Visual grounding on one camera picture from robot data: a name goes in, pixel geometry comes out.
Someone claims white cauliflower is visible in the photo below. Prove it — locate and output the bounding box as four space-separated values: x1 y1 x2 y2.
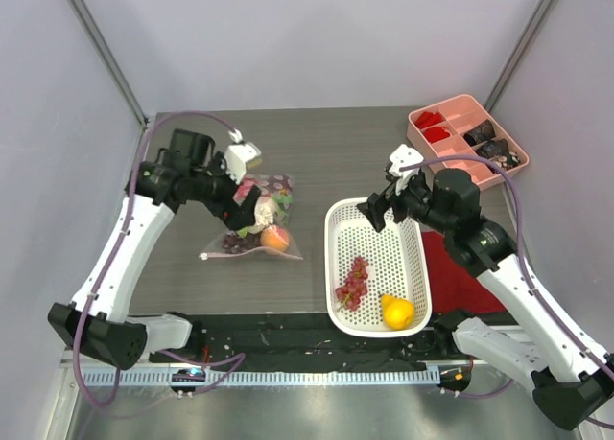
254 196 278 232

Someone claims dark purple grape bunch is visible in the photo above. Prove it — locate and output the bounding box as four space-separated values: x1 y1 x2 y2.
222 232 260 255

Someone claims pink dragon fruit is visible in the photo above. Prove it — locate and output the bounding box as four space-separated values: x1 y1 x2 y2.
233 174 295 213

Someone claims clear pink-dotted zip bag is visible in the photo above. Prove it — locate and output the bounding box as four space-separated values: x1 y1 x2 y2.
199 174 302 261

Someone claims orange peach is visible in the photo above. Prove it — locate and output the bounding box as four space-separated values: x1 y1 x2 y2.
260 224 291 253

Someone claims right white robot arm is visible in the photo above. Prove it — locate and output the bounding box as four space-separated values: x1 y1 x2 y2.
357 169 613 430

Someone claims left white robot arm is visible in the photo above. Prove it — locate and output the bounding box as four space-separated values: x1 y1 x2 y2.
48 129 261 370

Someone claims white perforated plastic basket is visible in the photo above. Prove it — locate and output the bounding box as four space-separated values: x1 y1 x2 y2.
324 197 433 338

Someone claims red pieces upper compartment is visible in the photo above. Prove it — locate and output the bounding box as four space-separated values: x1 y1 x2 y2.
414 111 444 129

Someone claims pink divided tray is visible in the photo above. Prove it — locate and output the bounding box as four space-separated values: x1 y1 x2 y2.
407 94 530 175

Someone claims red grape bunch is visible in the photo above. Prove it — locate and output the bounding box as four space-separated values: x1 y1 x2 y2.
335 257 368 312

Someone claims dark patterned cup upper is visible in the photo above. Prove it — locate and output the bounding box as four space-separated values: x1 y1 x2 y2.
462 119 496 147

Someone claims dark patterned cup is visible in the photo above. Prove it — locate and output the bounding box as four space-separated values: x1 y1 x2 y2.
476 139 521 170
462 119 496 147

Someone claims dark patterned cup lower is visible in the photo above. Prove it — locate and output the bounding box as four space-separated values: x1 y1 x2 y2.
476 139 521 170

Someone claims red cloth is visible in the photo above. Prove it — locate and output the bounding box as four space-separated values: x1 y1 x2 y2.
421 231 506 313

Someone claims yellow lemon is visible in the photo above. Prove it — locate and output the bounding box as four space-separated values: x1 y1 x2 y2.
380 294 414 331

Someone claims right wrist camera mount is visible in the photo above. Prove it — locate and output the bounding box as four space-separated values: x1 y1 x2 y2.
385 144 424 182

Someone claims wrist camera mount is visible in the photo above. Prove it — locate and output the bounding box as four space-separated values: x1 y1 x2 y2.
385 144 424 182
224 129 262 184

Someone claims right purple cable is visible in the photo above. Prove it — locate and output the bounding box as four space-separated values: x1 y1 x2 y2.
400 154 614 430

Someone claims purple cable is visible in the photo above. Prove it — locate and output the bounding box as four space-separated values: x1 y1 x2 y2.
400 154 614 430
72 111 247 408

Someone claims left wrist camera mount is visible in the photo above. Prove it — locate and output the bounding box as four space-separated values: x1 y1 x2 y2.
224 129 262 184

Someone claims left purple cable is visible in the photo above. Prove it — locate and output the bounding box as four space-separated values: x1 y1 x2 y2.
72 111 247 408

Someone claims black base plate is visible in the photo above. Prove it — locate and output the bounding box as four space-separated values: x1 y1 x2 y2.
172 313 469 373

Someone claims white slotted cable duct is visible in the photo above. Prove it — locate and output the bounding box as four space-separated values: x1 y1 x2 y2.
81 368 441 387

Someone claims right aluminium frame post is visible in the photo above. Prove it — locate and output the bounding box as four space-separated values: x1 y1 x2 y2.
484 0 559 112

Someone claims aluminium frame post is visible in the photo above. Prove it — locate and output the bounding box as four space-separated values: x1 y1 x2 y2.
484 0 559 112
67 0 148 126

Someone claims left aluminium frame post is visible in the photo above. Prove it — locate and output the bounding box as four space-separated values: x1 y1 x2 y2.
67 0 148 126

